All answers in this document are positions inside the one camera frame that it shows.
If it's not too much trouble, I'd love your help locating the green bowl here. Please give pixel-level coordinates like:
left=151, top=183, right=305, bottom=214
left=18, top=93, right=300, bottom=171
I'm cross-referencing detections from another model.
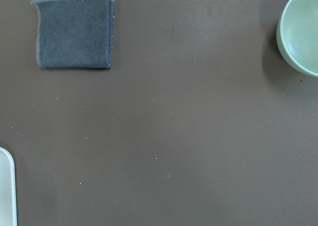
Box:
left=276, top=0, right=318, bottom=77

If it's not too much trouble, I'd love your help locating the cream rabbit tray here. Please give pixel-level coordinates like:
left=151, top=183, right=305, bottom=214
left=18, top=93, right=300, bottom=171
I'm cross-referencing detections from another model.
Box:
left=0, top=148, right=17, bottom=226

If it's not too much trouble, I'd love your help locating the grey folded cloth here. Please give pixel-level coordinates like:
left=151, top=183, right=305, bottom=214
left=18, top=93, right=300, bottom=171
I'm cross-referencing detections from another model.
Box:
left=31, top=0, right=115, bottom=69

